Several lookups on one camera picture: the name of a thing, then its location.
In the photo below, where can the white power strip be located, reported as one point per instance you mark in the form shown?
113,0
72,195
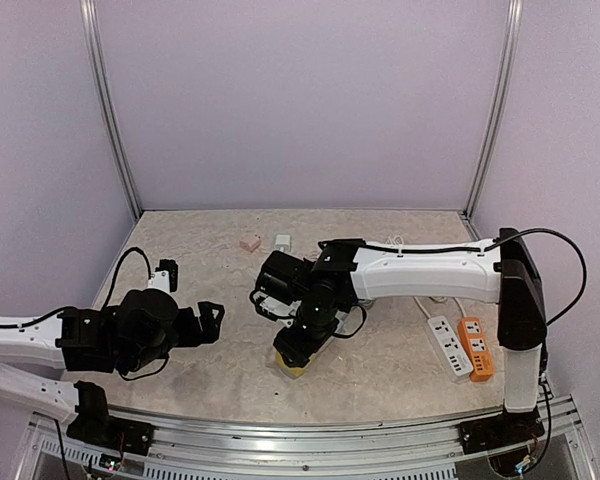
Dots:
448,349

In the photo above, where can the orange power strip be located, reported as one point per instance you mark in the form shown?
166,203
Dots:
473,340

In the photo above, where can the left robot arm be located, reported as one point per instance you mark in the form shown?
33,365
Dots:
132,339

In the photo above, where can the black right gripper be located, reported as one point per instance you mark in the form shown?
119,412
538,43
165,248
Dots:
294,345

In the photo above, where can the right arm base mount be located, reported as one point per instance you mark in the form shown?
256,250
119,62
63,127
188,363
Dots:
500,430

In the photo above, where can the right aluminium post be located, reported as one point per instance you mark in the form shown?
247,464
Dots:
497,108

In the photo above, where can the pink plug adapter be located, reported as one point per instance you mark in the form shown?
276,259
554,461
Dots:
250,243

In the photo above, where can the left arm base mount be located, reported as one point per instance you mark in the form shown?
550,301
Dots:
94,425

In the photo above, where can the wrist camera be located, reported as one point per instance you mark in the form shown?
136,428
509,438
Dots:
165,276
271,308

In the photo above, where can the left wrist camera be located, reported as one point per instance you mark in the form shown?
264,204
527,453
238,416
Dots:
165,276

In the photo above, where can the yellow cube socket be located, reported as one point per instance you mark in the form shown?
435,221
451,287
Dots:
291,372

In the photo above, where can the aluminium front rail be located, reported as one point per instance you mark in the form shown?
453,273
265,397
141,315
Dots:
187,448

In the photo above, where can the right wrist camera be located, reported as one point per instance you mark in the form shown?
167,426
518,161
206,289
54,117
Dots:
271,308

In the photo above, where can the left aluminium post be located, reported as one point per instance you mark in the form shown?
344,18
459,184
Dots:
88,10

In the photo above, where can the aluminium post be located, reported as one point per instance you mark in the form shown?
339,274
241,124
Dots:
497,108
88,10

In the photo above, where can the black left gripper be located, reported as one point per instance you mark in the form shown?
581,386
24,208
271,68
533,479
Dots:
210,329

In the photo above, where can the white usb charger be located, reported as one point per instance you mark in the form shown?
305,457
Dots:
282,242

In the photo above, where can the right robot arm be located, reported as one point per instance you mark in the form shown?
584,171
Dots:
308,296

